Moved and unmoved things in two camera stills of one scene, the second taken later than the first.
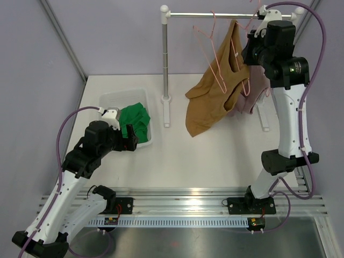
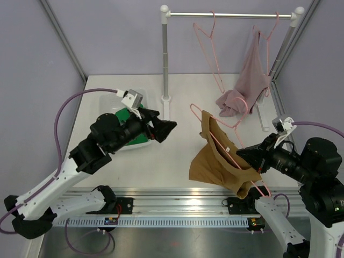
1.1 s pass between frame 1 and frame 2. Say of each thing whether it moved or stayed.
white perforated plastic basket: stayed
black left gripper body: moved
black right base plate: stayed
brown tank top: moved
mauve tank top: stayed
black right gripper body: moved
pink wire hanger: stayed
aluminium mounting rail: stayed
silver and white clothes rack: stayed
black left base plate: stayed
